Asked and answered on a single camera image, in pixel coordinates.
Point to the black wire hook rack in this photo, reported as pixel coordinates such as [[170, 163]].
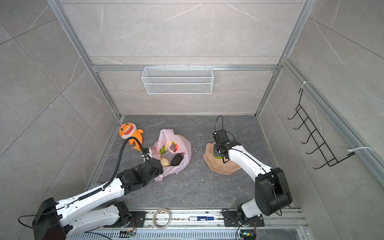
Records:
[[315, 135]]

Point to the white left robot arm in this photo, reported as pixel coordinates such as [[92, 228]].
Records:
[[59, 220]]

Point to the pink scalloped plastic bowl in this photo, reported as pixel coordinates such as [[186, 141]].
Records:
[[216, 164]]

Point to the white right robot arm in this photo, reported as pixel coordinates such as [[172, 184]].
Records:
[[272, 192]]

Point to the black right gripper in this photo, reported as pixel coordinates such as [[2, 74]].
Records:
[[215, 150]]

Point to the pink plastic bag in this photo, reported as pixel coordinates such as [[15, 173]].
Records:
[[174, 144]]

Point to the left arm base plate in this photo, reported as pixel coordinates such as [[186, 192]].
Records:
[[135, 219]]

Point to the white wire mesh basket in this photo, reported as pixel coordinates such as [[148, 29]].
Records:
[[178, 80]]

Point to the orange shark plush toy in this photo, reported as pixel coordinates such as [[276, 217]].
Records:
[[127, 130]]

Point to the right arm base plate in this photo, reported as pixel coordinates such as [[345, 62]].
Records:
[[236, 219]]

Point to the roll of clear tape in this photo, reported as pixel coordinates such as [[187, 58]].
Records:
[[162, 219]]

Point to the blue marker pen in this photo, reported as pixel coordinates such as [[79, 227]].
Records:
[[201, 218]]

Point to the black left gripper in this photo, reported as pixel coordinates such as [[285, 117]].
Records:
[[160, 171]]

